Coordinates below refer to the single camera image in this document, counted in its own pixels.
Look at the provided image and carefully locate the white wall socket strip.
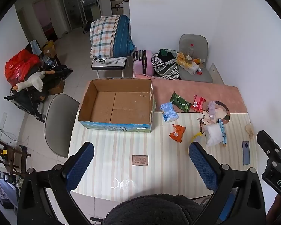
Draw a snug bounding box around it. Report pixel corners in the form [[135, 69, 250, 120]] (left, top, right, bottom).
[[0, 112, 8, 136]]

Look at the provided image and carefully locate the dark wooden chair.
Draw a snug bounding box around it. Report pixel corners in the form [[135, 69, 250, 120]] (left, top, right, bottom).
[[0, 132, 31, 176]]

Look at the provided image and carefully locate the plaid and blue folded quilt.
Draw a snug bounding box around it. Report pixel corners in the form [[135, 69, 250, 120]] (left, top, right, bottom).
[[89, 15, 136, 59]]

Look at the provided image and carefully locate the orange snack packet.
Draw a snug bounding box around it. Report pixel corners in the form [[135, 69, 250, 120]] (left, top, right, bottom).
[[169, 124, 186, 143]]

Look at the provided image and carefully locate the black folded stroller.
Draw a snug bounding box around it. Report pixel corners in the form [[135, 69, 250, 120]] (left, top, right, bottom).
[[4, 64, 74, 123]]

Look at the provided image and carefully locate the green wet wipes pack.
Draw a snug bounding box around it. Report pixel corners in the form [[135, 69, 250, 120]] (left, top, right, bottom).
[[170, 91, 192, 113]]

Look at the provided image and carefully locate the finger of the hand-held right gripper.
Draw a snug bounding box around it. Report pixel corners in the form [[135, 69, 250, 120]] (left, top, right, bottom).
[[257, 130, 281, 156]]

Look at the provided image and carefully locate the dark blue smartphone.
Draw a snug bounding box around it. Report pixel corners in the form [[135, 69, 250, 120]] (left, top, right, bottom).
[[242, 141, 250, 166]]

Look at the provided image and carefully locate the light blue cloth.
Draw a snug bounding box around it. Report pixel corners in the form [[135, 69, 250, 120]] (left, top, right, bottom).
[[29, 40, 43, 55]]

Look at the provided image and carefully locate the white goose plush toy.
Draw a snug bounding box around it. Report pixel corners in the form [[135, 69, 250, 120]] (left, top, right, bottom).
[[16, 70, 55, 92]]

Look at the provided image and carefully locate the long blue printed packet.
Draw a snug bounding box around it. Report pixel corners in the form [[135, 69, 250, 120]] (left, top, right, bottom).
[[218, 118, 227, 146]]

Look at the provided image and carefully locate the purple cloth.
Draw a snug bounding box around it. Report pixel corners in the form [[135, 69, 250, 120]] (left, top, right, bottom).
[[206, 101, 217, 118]]

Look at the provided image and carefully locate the grey shell chair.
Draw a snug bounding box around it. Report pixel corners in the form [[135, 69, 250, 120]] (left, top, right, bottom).
[[44, 94, 80, 158]]

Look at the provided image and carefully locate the black white patterned bag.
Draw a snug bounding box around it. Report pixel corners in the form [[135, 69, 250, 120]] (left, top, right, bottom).
[[151, 49, 181, 80]]

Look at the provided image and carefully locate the person's right forearm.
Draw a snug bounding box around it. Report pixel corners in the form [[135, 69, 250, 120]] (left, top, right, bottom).
[[268, 193, 281, 225]]

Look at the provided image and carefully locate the dark fleece clothing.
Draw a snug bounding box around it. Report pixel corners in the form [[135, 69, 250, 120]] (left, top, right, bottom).
[[103, 194, 210, 225]]

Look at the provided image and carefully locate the light blue tissue pack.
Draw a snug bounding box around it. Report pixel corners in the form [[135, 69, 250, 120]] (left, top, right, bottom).
[[160, 102, 179, 123]]

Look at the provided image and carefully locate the yellow packet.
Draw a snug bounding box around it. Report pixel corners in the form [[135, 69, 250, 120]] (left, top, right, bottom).
[[190, 131, 205, 143]]

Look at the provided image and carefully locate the red plastic bag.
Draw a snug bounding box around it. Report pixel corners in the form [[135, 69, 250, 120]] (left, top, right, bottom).
[[5, 49, 41, 87]]

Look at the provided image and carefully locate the white wrapped package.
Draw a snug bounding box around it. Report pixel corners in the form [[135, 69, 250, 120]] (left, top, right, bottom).
[[183, 62, 199, 74]]

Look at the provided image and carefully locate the white metal bench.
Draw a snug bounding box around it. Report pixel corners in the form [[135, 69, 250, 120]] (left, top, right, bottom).
[[91, 58, 128, 79]]

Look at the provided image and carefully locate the pink suitcase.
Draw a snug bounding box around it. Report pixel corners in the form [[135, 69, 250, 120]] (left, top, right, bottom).
[[133, 50, 154, 77]]

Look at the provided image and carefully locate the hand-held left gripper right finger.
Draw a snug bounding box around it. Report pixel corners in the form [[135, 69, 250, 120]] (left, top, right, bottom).
[[188, 142, 266, 225]]

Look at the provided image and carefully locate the grey cushioned chair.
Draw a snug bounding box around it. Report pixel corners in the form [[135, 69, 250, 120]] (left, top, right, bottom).
[[178, 33, 213, 83]]

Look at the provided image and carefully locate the white folded sheet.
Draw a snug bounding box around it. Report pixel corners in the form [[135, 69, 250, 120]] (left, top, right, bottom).
[[91, 54, 129, 65]]

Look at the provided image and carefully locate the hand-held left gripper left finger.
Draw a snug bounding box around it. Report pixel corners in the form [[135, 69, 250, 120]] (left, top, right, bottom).
[[17, 142, 95, 225]]

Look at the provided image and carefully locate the yellow plastic bag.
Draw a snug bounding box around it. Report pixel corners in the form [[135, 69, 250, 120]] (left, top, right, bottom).
[[176, 52, 186, 65]]

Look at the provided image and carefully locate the small brown cardboard box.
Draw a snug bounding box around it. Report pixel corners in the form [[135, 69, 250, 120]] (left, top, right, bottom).
[[42, 40, 58, 57]]

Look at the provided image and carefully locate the white leaning board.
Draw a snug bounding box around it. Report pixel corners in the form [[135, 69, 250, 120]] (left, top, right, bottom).
[[208, 63, 224, 85]]

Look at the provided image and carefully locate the white cotton pad bag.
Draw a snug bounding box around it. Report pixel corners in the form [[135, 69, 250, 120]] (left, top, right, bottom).
[[204, 123, 224, 147]]

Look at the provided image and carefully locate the red snack packet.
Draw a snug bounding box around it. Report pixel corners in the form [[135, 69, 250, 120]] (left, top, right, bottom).
[[190, 95, 207, 113]]

